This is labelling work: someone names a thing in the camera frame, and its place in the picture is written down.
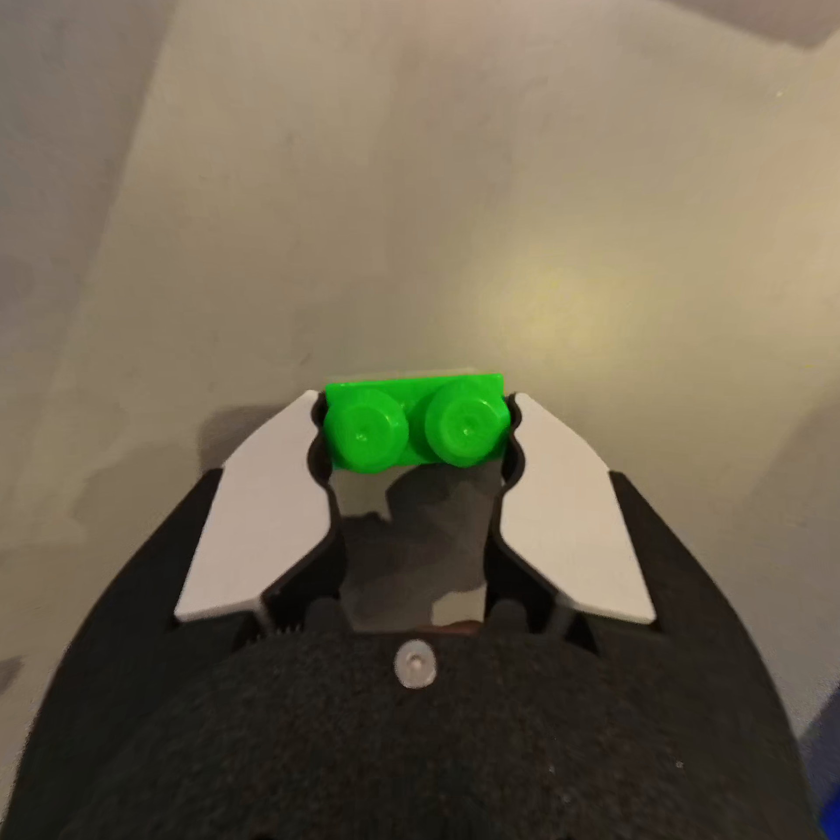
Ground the green two-stud block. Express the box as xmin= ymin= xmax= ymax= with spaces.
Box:
xmin=323 ymin=373 xmax=511 ymax=473

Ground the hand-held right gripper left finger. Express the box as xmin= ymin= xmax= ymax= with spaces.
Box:
xmin=174 ymin=390 xmax=345 ymax=624

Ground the blue plastic bin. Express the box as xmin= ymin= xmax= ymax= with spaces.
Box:
xmin=797 ymin=709 xmax=840 ymax=840

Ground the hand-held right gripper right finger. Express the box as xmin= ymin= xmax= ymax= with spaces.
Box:
xmin=489 ymin=392 xmax=657 ymax=634

